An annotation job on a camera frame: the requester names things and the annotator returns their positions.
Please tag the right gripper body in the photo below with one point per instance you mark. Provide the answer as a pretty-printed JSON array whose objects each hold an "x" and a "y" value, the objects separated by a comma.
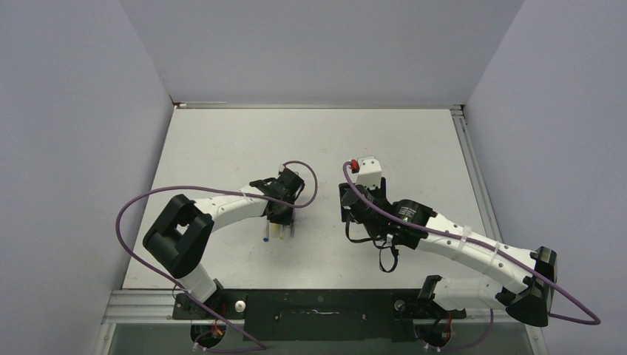
[{"x": 350, "y": 217}]

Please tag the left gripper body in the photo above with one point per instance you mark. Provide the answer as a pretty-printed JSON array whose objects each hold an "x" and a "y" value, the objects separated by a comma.
[{"x": 283, "y": 216}]

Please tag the yellow highlighter pen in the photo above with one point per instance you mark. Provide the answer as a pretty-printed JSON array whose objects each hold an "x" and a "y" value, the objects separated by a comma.
[{"x": 274, "y": 230}]

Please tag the blue marker pen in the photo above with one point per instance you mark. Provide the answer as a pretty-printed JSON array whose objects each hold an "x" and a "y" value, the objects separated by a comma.
[{"x": 265, "y": 236}]

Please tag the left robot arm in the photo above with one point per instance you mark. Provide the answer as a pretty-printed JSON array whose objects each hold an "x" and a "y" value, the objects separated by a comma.
[{"x": 179, "y": 236}]

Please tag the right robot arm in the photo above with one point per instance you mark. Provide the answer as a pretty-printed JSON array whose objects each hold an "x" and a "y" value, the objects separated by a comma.
[{"x": 516, "y": 280}]

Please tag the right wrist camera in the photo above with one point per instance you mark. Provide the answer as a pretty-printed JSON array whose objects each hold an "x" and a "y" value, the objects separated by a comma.
[{"x": 367, "y": 171}]

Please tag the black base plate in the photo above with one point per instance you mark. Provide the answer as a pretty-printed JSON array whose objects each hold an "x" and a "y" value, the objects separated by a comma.
[{"x": 330, "y": 315}]

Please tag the aluminium frame rail back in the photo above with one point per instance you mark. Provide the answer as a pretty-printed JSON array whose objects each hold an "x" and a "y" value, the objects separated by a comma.
[{"x": 224, "y": 105}]

